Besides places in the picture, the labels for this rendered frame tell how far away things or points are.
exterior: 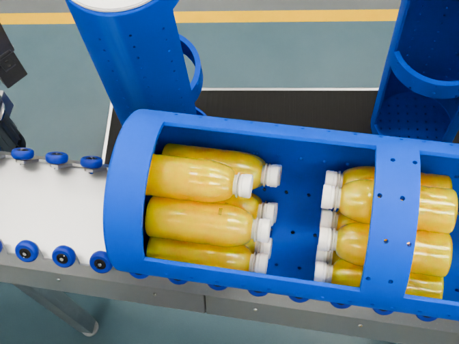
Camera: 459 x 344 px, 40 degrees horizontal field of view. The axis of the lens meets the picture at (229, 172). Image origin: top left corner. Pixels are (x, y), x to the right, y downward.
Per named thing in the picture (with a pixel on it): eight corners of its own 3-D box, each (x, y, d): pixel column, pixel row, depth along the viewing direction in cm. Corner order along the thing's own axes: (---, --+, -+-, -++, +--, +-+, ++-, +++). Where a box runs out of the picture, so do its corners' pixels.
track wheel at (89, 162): (78, 164, 129) (78, 154, 129) (100, 164, 131) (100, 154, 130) (82, 168, 125) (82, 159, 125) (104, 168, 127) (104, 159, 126)
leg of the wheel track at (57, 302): (96, 338, 208) (28, 287, 152) (79, 335, 209) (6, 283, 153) (100, 320, 211) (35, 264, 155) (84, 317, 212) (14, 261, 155)
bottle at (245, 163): (156, 182, 107) (264, 196, 104) (161, 141, 107) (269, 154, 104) (167, 181, 114) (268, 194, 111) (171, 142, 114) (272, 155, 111)
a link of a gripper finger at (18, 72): (1, 35, 71) (5, 38, 71) (24, 70, 78) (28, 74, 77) (-20, 50, 71) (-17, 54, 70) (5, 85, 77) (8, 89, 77)
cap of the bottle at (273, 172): (265, 186, 106) (275, 188, 106) (268, 164, 106) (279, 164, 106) (267, 185, 110) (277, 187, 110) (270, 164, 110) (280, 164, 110)
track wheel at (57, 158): (67, 164, 127) (67, 155, 127) (44, 164, 126) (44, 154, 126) (68, 160, 132) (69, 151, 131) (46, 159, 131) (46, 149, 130)
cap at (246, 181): (238, 180, 99) (249, 181, 99) (242, 168, 103) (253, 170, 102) (237, 201, 101) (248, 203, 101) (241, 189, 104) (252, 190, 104)
